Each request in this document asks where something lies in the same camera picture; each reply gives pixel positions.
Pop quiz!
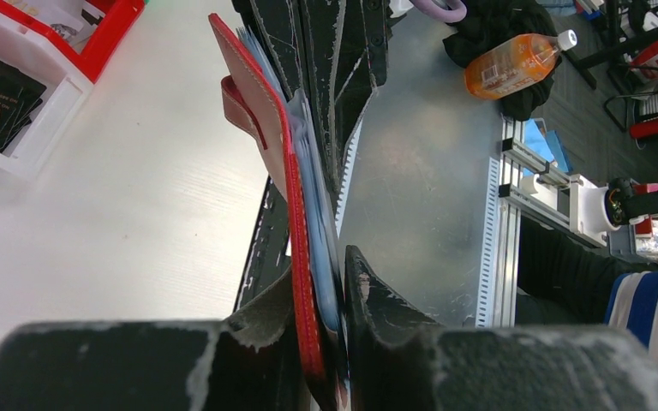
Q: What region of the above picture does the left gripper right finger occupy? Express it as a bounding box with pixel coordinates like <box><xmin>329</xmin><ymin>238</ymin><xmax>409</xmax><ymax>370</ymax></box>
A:
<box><xmin>345</xmin><ymin>245</ymin><xmax>658</xmax><ymax>410</ymax></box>

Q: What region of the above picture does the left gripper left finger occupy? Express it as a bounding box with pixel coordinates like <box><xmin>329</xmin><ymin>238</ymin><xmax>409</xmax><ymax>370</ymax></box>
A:
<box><xmin>0</xmin><ymin>275</ymin><xmax>300</xmax><ymax>410</ymax></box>

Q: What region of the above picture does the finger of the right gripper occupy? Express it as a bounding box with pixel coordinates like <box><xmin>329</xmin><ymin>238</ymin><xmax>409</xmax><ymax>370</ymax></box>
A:
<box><xmin>300</xmin><ymin>0</ymin><xmax>393</xmax><ymax>197</ymax></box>
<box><xmin>230</xmin><ymin>0</ymin><xmax>317</xmax><ymax>103</ymax></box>

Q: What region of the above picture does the red leather card holder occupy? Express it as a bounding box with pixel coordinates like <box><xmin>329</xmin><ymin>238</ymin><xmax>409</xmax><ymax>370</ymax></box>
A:
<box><xmin>208</xmin><ymin>13</ymin><xmax>343</xmax><ymax>410</ymax></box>

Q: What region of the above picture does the white VIP cards stack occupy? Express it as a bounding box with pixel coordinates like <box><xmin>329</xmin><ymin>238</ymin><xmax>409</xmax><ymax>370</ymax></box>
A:
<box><xmin>5</xmin><ymin>0</ymin><xmax>106</xmax><ymax>52</ymax></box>

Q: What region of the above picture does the black cloth bundle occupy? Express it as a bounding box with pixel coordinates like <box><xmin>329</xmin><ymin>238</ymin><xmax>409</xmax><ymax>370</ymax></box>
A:
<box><xmin>443</xmin><ymin>0</ymin><xmax>558</xmax><ymax>121</ymax></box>

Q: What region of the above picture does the orange drink bottle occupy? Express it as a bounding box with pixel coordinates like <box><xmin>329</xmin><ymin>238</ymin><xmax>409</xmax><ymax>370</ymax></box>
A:
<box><xmin>464</xmin><ymin>30</ymin><xmax>577</xmax><ymax>100</ymax></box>

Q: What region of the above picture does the red plastic bin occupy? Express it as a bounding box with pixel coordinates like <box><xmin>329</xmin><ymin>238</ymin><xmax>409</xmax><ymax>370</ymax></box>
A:
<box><xmin>0</xmin><ymin>0</ymin><xmax>147</xmax><ymax>83</ymax></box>

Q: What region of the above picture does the white plastic bin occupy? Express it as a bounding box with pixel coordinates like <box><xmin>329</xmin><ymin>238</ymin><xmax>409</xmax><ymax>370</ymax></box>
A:
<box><xmin>0</xmin><ymin>2</ymin><xmax>94</xmax><ymax>180</ymax></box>

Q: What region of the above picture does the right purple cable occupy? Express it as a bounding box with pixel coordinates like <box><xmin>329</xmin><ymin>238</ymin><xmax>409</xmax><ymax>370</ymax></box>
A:
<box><xmin>405</xmin><ymin>0</ymin><xmax>470</xmax><ymax>25</ymax></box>

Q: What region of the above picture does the white cable comb rail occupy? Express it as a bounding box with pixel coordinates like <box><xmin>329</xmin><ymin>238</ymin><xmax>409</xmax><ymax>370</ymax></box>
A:
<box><xmin>475</xmin><ymin>158</ymin><xmax>500</xmax><ymax>328</ymax></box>

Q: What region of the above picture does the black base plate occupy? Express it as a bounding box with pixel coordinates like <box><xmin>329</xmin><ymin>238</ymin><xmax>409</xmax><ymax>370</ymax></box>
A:
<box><xmin>233</xmin><ymin>178</ymin><xmax>290</xmax><ymax>312</ymax></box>

